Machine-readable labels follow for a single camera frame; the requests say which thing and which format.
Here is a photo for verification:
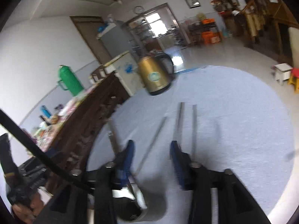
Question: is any white chest freezer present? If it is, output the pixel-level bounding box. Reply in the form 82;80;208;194
104;51;144;96

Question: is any person's left hand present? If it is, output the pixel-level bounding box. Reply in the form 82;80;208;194
10;190;45;222

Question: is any beige sofa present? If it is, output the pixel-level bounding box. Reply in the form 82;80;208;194
288;27;299;68

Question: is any gold electric kettle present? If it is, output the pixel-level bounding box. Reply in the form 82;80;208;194
137;53;174;96

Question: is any glass display cabinet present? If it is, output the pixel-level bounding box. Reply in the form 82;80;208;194
127;16;159;49

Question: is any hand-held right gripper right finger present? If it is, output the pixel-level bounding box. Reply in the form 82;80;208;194
170;141;271;224

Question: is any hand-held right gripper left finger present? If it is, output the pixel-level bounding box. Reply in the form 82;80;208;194
33;140;135;224

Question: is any dark wooden dining table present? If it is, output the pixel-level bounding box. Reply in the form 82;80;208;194
187;21;222;46

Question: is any grey refrigerator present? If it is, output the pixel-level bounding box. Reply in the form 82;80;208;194
96;20;138;63

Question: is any blue tablecloth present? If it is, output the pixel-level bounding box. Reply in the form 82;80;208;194
176;66;207;74

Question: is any red and yellow stool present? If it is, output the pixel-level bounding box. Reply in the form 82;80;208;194
288;68;299;87

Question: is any grey metal utensil holder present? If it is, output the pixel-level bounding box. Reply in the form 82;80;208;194
112;184;169;223

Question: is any wooden chair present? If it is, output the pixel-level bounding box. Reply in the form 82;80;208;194
90;66;107;84

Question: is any black cable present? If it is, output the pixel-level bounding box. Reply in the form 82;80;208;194
0;109;93;190

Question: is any carved wooden sideboard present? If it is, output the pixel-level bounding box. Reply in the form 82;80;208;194
23;71;131;192

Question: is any brown wooden door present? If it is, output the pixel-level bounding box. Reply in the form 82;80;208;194
70;16;111;64

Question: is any small white stool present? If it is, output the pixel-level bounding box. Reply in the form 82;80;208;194
272;63;293;85

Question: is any orange cardboard box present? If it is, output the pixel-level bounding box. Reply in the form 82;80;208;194
202;31;221;45

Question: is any green thermos flask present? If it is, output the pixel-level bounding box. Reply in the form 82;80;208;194
58;65;84;97

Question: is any wooden stair railing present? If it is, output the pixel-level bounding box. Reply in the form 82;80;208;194
234;0;281;45

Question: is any framed wall picture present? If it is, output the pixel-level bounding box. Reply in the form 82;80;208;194
183;0;201;9

